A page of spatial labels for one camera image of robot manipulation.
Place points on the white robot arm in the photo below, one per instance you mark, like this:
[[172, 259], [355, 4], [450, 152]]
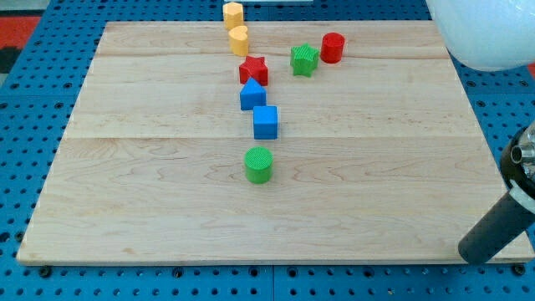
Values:
[[486, 35]]

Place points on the red star block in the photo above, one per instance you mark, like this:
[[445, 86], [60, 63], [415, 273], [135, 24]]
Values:
[[254, 67]]

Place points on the green star block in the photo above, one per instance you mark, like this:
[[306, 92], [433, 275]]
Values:
[[304, 60]]

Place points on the green cylinder block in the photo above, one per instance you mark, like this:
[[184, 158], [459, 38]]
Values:
[[258, 162]]

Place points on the blue cube block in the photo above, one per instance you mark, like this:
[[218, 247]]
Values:
[[265, 122]]

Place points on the blue triangle block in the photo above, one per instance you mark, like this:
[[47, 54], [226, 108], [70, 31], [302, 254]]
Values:
[[252, 94]]

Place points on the wooden board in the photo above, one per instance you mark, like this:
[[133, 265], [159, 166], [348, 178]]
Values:
[[379, 158]]

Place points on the yellow heart block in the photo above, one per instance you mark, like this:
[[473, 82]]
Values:
[[238, 40]]

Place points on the red cylinder block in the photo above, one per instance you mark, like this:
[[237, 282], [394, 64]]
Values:
[[332, 47]]

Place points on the yellow hexagon block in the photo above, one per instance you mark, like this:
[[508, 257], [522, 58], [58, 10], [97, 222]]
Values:
[[232, 15]]

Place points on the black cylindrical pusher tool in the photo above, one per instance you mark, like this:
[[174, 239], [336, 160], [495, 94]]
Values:
[[514, 211]]

